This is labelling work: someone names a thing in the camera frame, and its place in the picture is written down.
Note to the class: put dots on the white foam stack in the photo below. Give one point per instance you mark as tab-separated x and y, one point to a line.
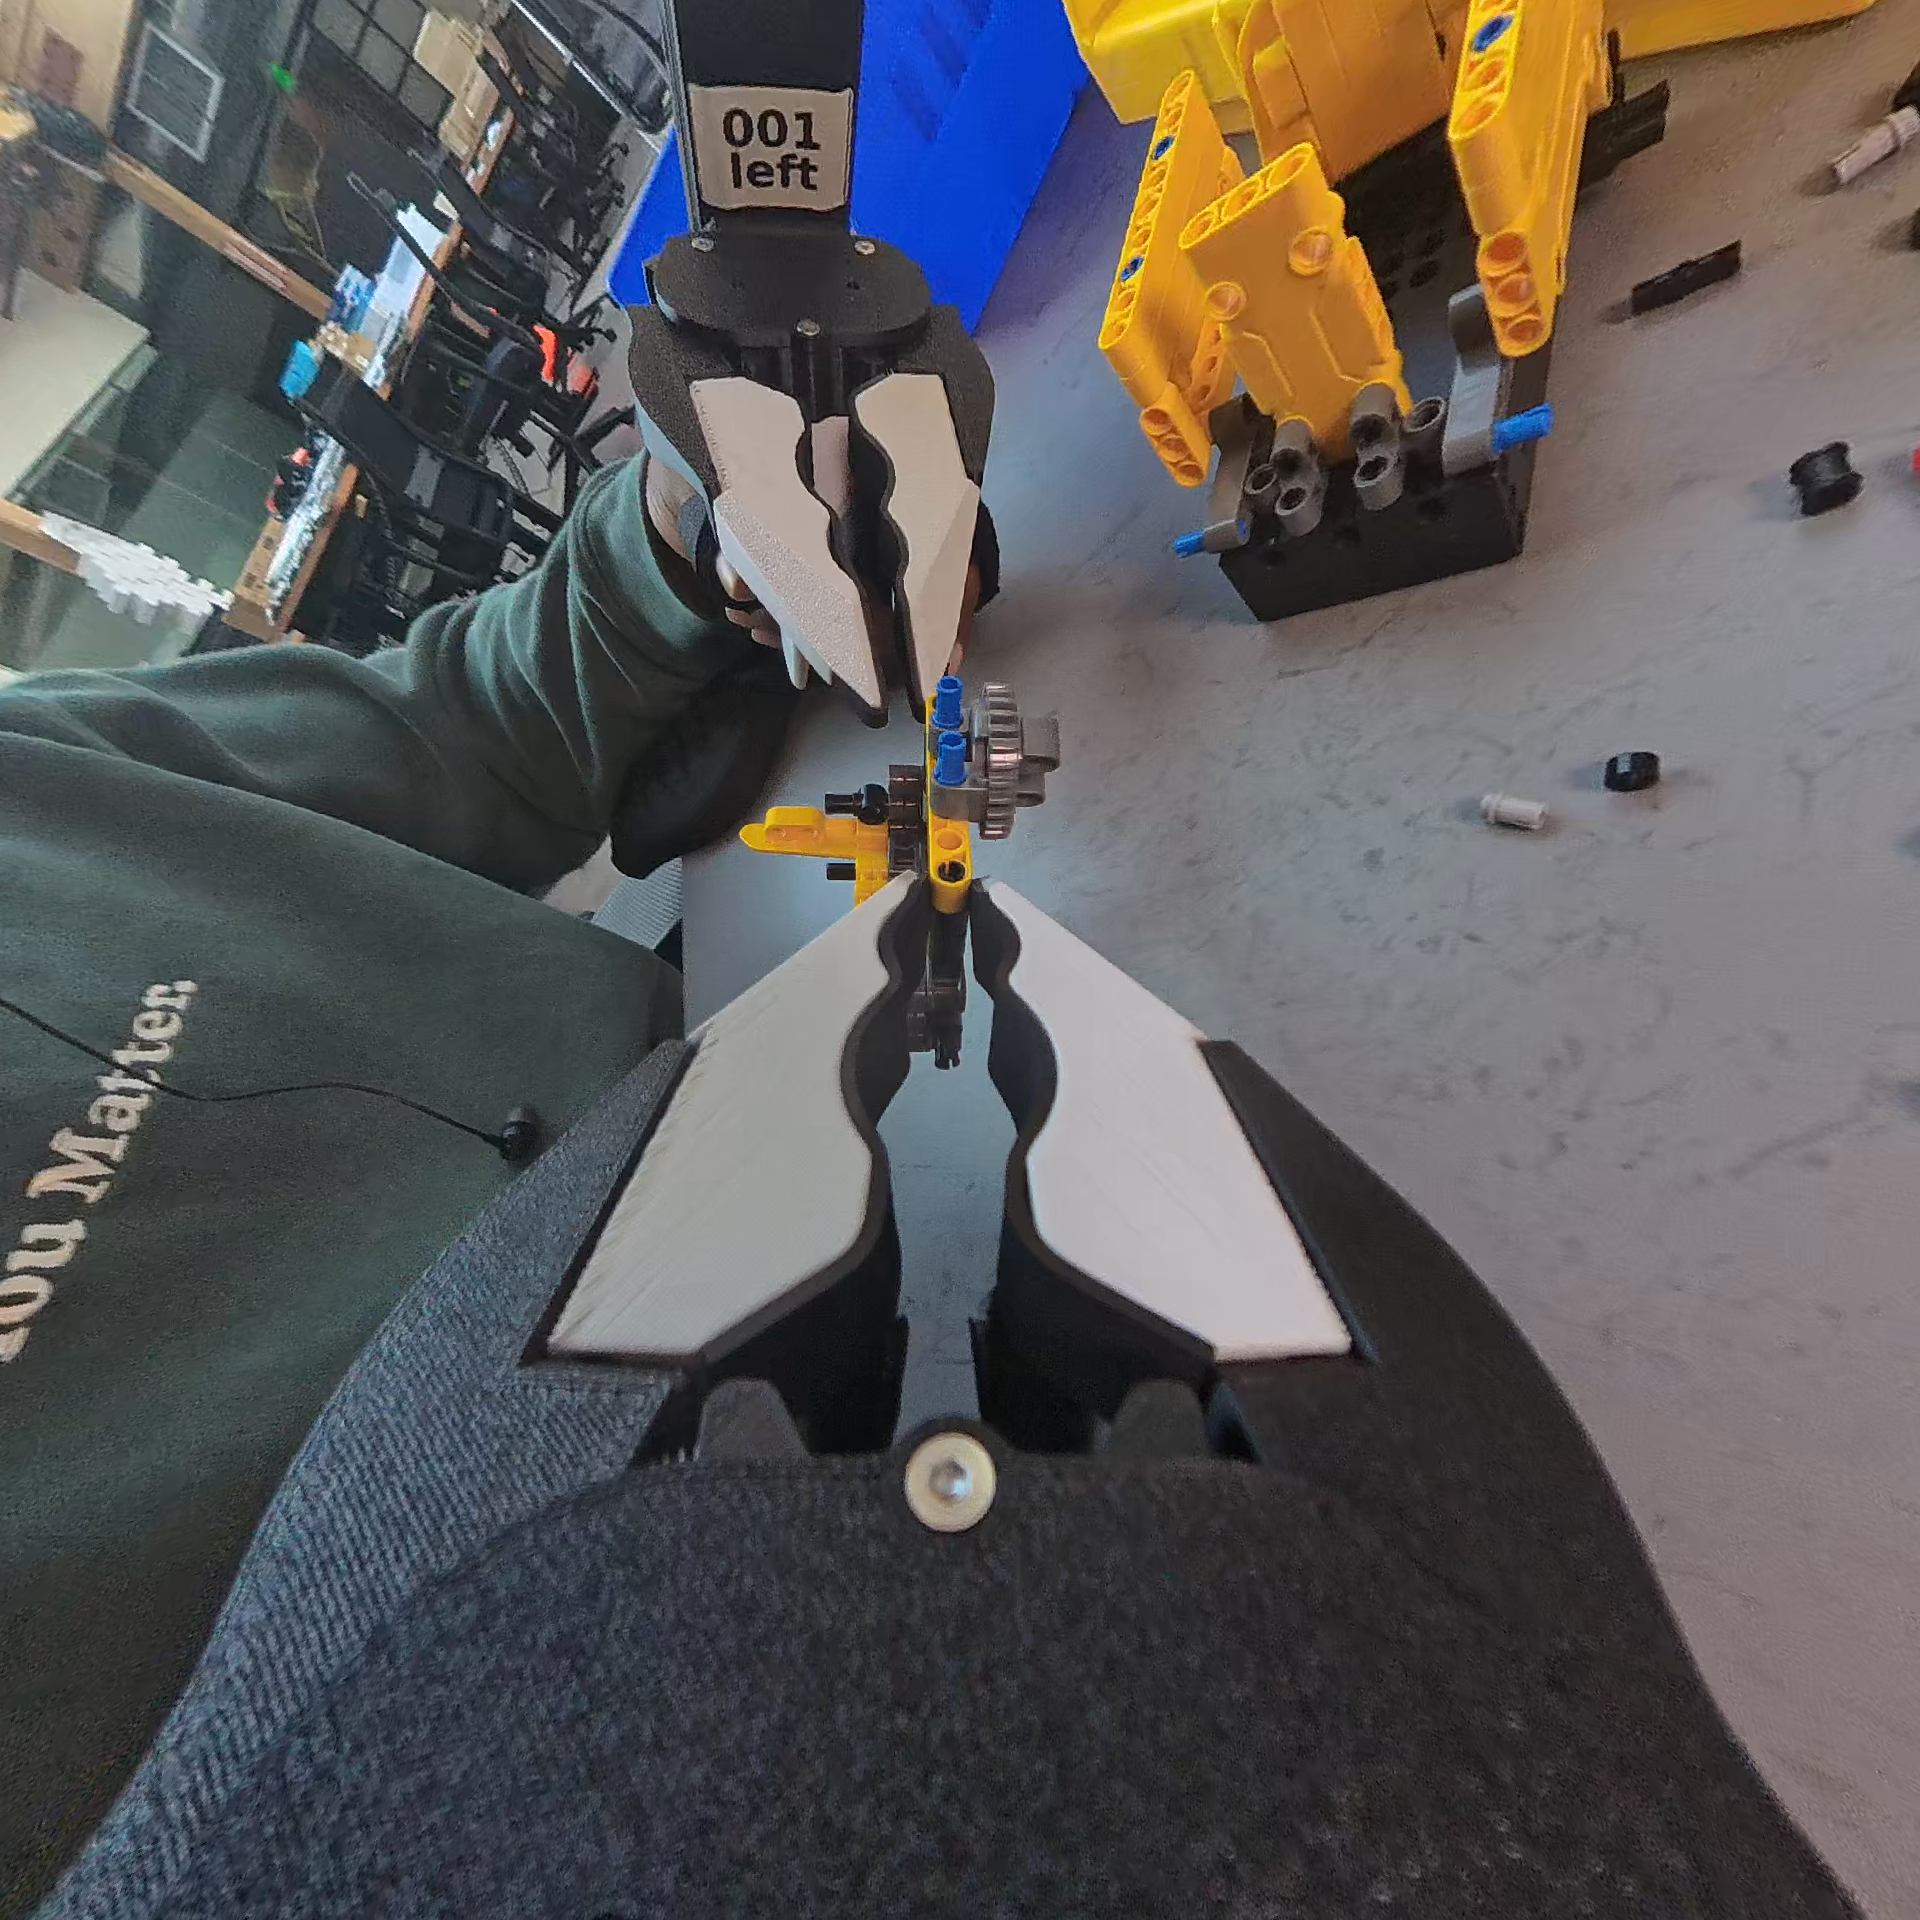
135	571

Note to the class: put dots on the person in green sweatshirt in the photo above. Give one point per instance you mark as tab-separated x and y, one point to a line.
224	1126

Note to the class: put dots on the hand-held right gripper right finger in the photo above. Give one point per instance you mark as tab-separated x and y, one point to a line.
1168	1184

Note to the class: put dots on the wooden storage shelves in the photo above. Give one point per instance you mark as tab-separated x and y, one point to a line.
224	227

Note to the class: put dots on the single black lego bush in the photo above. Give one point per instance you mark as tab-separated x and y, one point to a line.
1634	773

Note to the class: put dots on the person's left hand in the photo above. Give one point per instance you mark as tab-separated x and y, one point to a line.
742	610

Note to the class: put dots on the large yellow black lego model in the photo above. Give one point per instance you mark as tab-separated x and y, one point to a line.
1348	303

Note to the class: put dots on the blue plastic crate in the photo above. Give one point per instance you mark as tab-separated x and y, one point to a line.
976	150

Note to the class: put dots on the single light grey lego pin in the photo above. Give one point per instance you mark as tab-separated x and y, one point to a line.
1511	809

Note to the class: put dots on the grey mesh chair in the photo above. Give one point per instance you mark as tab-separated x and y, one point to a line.
647	909

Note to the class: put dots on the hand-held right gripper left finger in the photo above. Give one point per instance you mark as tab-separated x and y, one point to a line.
718	1184

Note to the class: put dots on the pile of small lego pins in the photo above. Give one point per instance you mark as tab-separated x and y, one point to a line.
1822	476

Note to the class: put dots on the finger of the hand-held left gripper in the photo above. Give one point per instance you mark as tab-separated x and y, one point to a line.
939	511
779	539

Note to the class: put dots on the grey yellow lego rack assembly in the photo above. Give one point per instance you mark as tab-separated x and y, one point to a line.
817	825

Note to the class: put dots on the yellow plastic storage bin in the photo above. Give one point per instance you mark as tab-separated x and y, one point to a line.
1154	54

